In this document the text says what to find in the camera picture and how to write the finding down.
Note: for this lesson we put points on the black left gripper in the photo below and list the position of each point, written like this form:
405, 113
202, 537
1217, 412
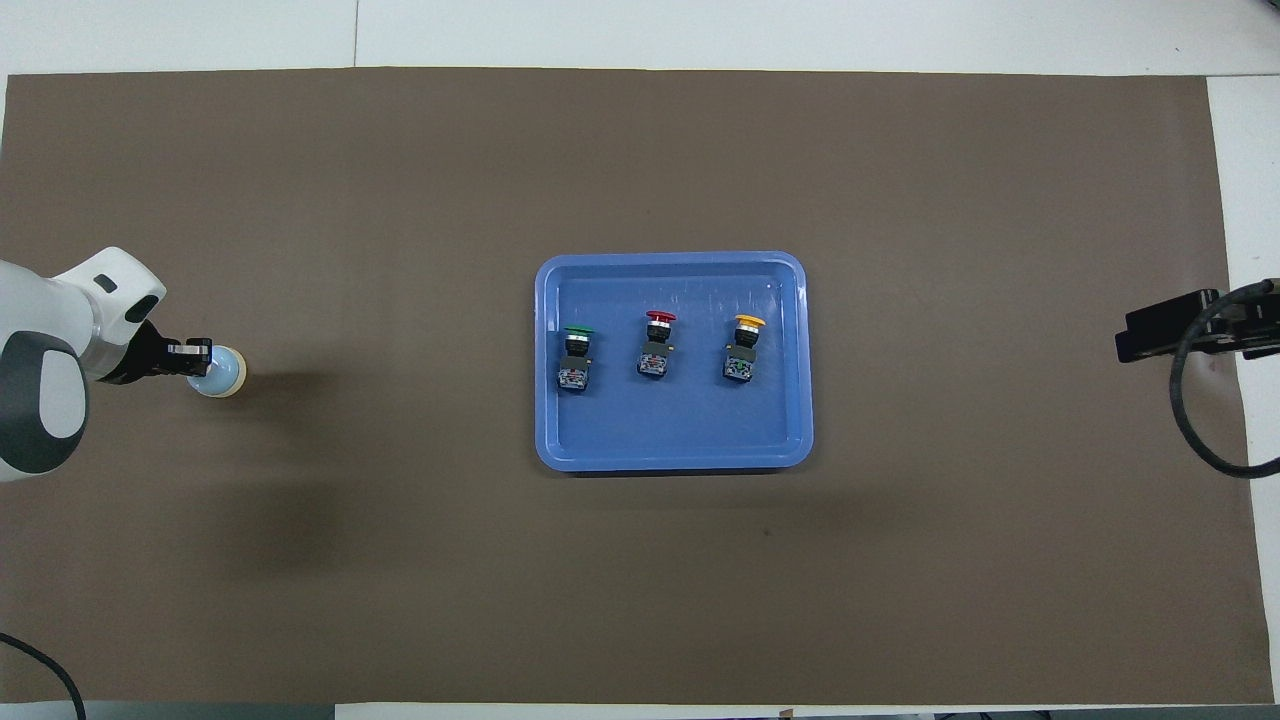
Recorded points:
145, 360

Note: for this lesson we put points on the red push button switch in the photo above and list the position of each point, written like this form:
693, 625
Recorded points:
655, 360

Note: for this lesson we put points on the blue plastic tray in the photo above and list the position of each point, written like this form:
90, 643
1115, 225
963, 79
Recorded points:
690, 430

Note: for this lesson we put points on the brown table mat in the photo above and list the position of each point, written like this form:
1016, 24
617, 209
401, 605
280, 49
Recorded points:
400, 560

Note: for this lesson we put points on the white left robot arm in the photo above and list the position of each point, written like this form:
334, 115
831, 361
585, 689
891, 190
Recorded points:
40, 420

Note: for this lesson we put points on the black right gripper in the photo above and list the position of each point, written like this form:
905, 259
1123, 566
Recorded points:
1255, 325

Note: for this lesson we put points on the green push button switch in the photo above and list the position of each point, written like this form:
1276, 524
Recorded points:
575, 370

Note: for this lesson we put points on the yellow push button switch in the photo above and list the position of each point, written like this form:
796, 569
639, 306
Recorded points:
740, 362

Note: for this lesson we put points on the light blue desk bell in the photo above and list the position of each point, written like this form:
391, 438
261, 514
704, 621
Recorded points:
230, 375

